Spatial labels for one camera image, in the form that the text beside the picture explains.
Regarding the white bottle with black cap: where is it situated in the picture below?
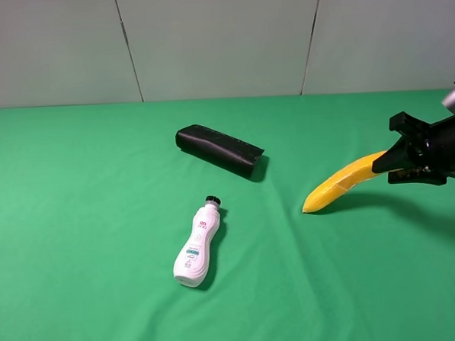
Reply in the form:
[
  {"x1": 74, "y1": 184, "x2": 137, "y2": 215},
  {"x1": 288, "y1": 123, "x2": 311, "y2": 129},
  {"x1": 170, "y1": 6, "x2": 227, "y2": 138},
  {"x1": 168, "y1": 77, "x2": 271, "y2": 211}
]
[{"x1": 173, "y1": 196, "x2": 221, "y2": 288}]

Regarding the black rectangular pouch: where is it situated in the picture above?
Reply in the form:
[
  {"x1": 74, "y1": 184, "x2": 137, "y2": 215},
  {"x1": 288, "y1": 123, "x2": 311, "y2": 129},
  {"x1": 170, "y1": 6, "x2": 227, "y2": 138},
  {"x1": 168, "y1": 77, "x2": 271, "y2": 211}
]
[{"x1": 175, "y1": 124, "x2": 264, "y2": 179}]

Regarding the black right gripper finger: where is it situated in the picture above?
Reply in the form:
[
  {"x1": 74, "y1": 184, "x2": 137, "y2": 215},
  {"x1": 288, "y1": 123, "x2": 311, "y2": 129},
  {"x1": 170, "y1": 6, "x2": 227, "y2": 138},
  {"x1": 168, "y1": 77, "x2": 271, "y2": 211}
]
[
  {"x1": 371, "y1": 111, "x2": 430, "y2": 173},
  {"x1": 387, "y1": 166, "x2": 447, "y2": 186}
]

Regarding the yellow banana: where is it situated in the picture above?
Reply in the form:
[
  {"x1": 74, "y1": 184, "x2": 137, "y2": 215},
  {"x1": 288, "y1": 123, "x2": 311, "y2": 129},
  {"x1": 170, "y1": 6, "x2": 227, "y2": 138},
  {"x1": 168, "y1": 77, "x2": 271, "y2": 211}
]
[{"x1": 302, "y1": 151, "x2": 385, "y2": 214}]

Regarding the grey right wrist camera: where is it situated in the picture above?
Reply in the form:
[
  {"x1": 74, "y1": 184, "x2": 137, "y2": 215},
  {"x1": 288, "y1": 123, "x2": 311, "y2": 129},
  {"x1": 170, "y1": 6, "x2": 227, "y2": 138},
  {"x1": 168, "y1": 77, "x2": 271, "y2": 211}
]
[{"x1": 440, "y1": 81, "x2": 455, "y2": 117}]

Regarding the green table cloth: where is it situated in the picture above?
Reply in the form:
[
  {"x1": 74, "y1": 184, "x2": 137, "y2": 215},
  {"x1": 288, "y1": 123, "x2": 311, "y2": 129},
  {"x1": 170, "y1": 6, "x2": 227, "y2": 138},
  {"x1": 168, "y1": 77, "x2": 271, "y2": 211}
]
[{"x1": 0, "y1": 90, "x2": 455, "y2": 341}]

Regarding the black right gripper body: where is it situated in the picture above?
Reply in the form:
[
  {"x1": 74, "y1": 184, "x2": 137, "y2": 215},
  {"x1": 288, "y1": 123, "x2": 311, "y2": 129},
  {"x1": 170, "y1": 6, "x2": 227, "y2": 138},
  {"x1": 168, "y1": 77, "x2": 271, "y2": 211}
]
[{"x1": 424, "y1": 115, "x2": 455, "y2": 179}]

